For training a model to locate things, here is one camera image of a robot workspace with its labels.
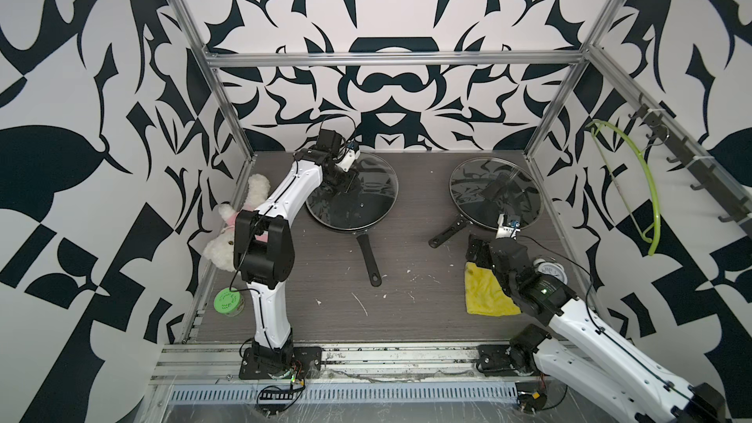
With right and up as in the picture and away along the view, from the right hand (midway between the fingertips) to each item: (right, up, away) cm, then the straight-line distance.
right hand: (484, 235), depth 80 cm
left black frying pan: (-32, -5, +4) cm, 32 cm away
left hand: (-39, +17, +13) cm, 44 cm away
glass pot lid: (-32, +8, +14) cm, 36 cm away
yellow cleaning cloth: (+1, -17, +3) cm, 18 cm away
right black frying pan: (-4, +1, +11) cm, 11 cm away
